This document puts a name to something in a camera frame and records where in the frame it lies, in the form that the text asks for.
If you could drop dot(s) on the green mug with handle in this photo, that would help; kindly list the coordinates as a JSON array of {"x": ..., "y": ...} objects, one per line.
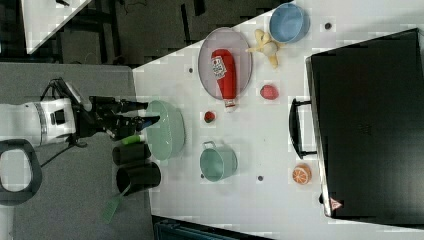
[{"x": 217, "y": 162}]

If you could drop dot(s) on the grey oval plate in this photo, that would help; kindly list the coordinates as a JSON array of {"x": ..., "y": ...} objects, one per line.
[{"x": 236, "y": 44}]

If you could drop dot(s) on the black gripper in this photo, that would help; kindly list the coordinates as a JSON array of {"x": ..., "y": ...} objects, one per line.
[{"x": 106, "y": 115}]

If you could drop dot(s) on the green spatula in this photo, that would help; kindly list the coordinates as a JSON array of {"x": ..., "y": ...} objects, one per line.
[{"x": 112, "y": 206}]

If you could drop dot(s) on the blue cup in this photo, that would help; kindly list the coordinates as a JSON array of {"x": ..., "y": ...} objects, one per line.
[{"x": 289, "y": 23}]

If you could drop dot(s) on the red plush ketchup bottle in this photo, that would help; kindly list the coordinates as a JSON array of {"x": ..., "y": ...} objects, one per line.
[{"x": 224, "y": 70}]

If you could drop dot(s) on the small black cylinder holder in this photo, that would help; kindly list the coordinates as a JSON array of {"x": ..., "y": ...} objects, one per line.
[{"x": 126, "y": 154}]

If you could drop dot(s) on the green plush vegetable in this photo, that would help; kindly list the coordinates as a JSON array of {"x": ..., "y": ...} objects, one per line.
[{"x": 133, "y": 139}]

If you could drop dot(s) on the small red plush berry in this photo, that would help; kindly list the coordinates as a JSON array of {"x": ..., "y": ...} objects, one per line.
[{"x": 209, "y": 116}]

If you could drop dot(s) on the green perforated colander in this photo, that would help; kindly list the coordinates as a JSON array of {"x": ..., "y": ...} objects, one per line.
[{"x": 167, "y": 135}]

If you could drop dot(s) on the orange plush slice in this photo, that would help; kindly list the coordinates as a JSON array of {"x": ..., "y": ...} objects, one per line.
[{"x": 302, "y": 174}]

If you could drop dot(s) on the pink plush strawberry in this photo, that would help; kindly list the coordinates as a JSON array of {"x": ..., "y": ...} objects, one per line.
[{"x": 269, "y": 92}]

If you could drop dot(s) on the yellow plush banana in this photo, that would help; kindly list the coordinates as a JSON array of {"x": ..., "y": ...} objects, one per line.
[{"x": 267, "y": 46}]

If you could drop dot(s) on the large black cylinder holder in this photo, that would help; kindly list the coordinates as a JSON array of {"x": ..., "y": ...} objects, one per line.
[{"x": 132, "y": 179}]

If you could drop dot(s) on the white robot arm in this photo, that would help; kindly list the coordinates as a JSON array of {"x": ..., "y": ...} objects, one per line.
[{"x": 67, "y": 120}]

